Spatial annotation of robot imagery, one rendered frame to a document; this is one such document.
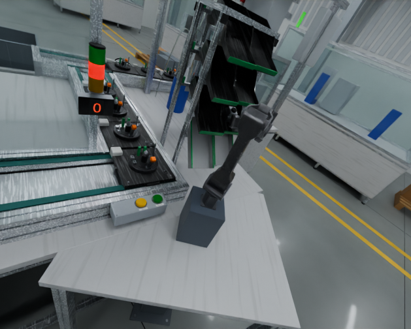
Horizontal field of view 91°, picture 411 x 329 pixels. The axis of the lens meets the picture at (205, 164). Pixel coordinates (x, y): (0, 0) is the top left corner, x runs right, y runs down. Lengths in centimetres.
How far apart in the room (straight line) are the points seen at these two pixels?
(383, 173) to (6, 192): 450
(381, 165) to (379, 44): 540
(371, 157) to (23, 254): 439
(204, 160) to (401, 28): 848
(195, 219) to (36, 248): 52
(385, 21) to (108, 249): 914
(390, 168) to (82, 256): 430
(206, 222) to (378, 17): 892
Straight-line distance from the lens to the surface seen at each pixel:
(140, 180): 93
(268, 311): 96
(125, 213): 82
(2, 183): 101
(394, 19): 921
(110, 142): 111
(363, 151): 441
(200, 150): 107
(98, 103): 89
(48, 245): 89
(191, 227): 82
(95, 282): 81
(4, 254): 90
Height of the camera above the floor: 162
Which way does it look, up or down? 34 degrees down
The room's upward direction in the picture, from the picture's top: 25 degrees clockwise
